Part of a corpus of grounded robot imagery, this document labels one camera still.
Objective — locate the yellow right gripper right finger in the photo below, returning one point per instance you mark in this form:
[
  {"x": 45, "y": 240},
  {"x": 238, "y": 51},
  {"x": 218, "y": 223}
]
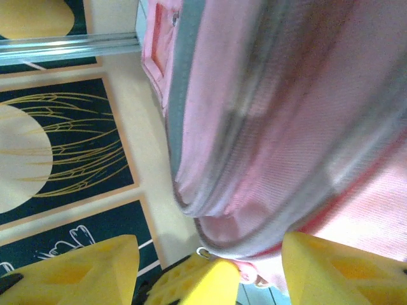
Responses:
[{"x": 343, "y": 273}]

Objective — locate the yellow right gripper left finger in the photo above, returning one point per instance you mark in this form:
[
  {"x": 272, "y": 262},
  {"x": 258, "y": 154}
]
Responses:
[{"x": 79, "y": 273}]

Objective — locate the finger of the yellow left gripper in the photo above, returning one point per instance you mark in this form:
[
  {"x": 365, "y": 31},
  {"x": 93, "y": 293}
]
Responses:
[{"x": 203, "y": 282}]

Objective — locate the pink backpack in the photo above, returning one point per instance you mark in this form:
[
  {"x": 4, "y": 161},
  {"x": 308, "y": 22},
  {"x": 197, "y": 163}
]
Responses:
[{"x": 286, "y": 127}]

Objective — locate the aluminium frame post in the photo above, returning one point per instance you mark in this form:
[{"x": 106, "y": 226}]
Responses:
[{"x": 63, "y": 47}]

